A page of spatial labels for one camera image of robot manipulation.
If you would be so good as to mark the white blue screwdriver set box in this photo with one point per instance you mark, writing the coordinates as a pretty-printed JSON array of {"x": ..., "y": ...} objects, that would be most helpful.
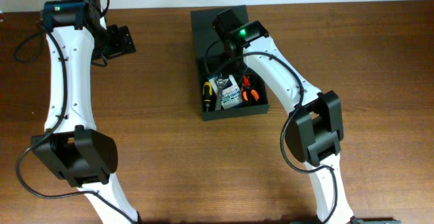
[{"x": 231, "y": 96}]

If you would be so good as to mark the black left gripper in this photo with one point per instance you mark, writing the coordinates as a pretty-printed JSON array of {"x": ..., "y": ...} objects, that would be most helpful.
[{"x": 120, "y": 41}]

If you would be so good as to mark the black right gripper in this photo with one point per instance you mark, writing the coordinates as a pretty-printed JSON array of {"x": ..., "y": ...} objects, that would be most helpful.
[{"x": 232, "y": 52}]

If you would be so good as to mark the yellow black stubby screwdriver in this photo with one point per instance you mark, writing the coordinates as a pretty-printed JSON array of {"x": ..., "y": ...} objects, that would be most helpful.
[{"x": 207, "y": 95}]

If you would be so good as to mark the orange black long nose pliers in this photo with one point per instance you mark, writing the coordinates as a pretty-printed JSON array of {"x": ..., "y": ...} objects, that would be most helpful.
[{"x": 249, "y": 95}]

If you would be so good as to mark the black open cardboard box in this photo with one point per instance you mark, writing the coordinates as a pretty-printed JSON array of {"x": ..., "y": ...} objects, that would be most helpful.
[{"x": 209, "y": 56}]

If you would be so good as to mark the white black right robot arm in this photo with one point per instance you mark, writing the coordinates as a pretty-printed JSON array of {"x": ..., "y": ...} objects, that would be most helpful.
[{"x": 311, "y": 136}]

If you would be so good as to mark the black base plate bottom edge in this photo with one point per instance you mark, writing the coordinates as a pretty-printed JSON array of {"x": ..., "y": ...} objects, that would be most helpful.
[{"x": 354, "y": 221}]

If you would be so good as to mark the red handled small cutting pliers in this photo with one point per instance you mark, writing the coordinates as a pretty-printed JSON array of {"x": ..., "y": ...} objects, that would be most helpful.
[{"x": 246, "y": 82}]

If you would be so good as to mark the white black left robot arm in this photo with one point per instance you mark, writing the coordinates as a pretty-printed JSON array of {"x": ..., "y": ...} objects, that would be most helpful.
[{"x": 71, "y": 147}]

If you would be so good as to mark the silver adjustable wrench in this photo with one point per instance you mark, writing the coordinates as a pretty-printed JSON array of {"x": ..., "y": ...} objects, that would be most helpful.
[{"x": 220, "y": 82}]

